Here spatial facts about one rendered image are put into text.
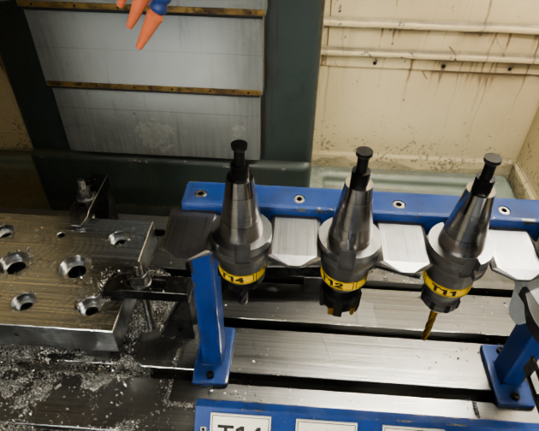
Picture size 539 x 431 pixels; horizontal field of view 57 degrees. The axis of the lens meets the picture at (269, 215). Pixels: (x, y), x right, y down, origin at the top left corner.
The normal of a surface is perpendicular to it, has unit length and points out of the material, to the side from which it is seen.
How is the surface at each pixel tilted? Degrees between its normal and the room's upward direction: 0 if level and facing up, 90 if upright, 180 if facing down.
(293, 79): 90
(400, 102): 90
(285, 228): 0
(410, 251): 0
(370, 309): 0
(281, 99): 90
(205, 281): 90
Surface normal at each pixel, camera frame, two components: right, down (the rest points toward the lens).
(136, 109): -0.05, 0.67
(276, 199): 0.01, -0.75
